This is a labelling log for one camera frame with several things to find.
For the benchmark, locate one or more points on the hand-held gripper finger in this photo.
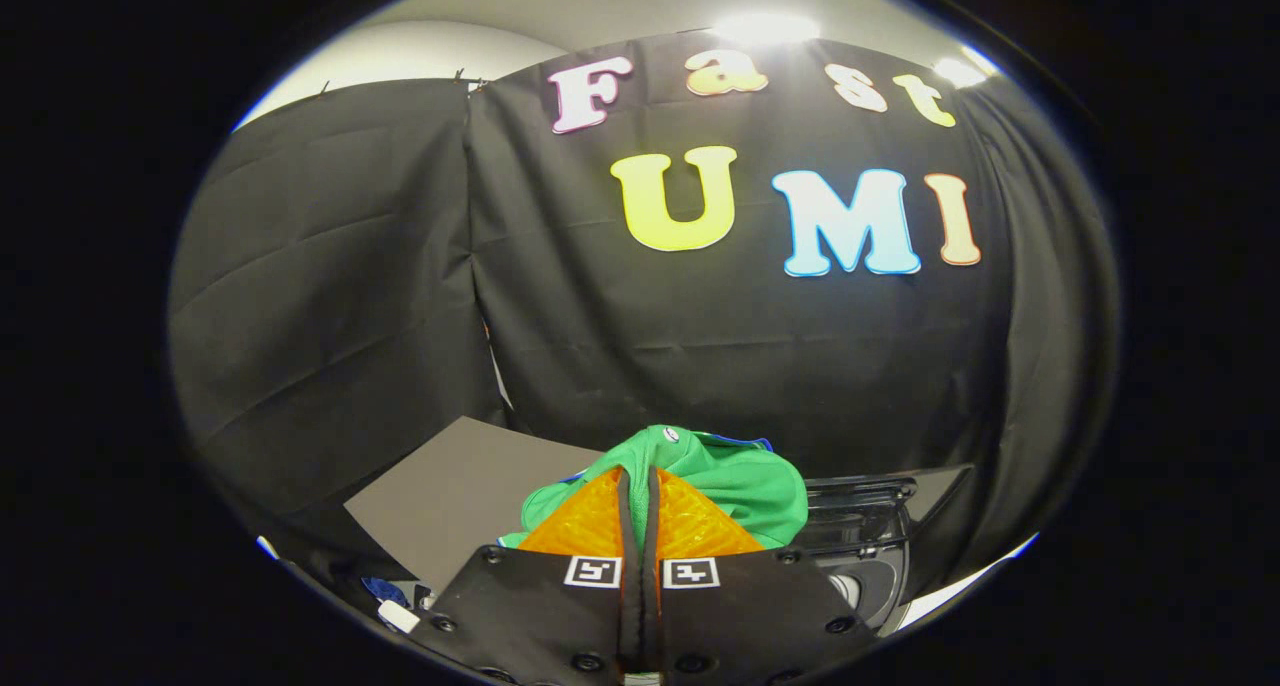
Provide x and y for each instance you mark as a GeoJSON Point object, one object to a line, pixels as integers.
{"type": "Point", "coordinates": [651, 536]}
{"type": "Point", "coordinates": [629, 536]}

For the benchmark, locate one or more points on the green polo shirt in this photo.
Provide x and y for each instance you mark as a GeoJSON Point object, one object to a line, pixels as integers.
{"type": "Point", "coordinates": [740, 486]}

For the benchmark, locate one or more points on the dark grey cabinet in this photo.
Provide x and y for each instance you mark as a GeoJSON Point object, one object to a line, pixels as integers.
{"type": "Point", "coordinates": [450, 506]}

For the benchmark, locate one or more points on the black backdrop cloth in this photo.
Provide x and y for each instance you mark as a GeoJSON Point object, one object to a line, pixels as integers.
{"type": "Point", "coordinates": [700, 346]}

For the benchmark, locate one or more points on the small blue white object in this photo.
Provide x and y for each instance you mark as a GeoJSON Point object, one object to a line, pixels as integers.
{"type": "Point", "coordinates": [398, 616]}

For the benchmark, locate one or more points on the white sheet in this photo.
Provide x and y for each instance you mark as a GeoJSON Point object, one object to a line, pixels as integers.
{"type": "Point", "coordinates": [960, 591]}

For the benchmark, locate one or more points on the ceiling light panel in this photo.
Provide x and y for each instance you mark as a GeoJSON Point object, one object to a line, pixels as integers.
{"type": "Point", "coordinates": [765, 28]}
{"type": "Point", "coordinates": [960, 71]}

